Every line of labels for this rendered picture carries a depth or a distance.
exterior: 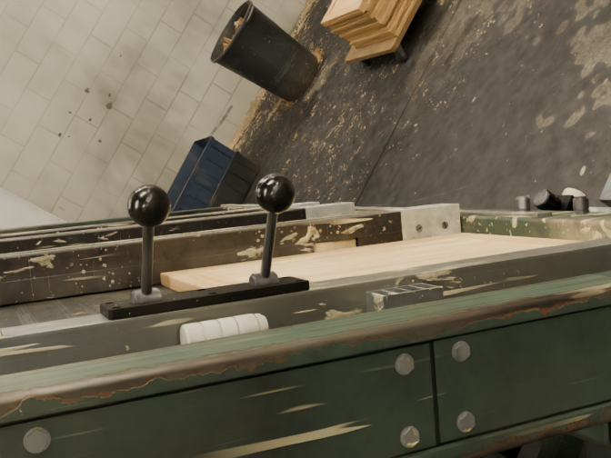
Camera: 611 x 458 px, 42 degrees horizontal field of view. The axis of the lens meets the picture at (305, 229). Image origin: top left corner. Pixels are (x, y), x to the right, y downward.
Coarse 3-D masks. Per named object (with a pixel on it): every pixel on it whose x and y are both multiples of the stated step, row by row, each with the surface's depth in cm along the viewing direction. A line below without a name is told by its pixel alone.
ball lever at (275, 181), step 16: (272, 176) 73; (256, 192) 73; (272, 192) 72; (288, 192) 73; (272, 208) 73; (288, 208) 74; (272, 224) 76; (272, 240) 76; (272, 256) 78; (272, 272) 80
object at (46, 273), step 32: (256, 224) 134; (288, 224) 131; (320, 224) 133; (352, 224) 136; (384, 224) 138; (416, 224) 141; (448, 224) 144; (0, 256) 113; (32, 256) 114; (64, 256) 116; (96, 256) 118; (128, 256) 120; (160, 256) 122; (192, 256) 124; (224, 256) 126; (256, 256) 129; (0, 288) 113; (32, 288) 115; (64, 288) 116; (96, 288) 118
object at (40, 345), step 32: (512, 256) 91; (544, 256) 91; (576, 256) 93; (608, 256) 95; (320, 288) 80; (352, 288) 81; (384, 288) 83; (448, 288) 86; (480, 288) 88; (64, 320) 73; (96, 320) 72; (128, 320) 72; (160, 320) 73; (192, 320) 74; (288, 320) 78; (320, 320) 80; (0, 352) 67; (32, 352) 68; (64, 352) 69; (96, 352) 71; (128, 352) 72
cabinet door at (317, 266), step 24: (408, 240) 140; (432, 240) 136; (456, 240) 136; (480, 240) 131; (504, 240) 127; (528, 240) 124; (552, 240) 121; (240, 264) 124; (288, 264) 121; (312, 264) 119; (336, 264) 116; (360, 264) 114; (384, 264) 112; (408, 264) 110; (192, 288) 106
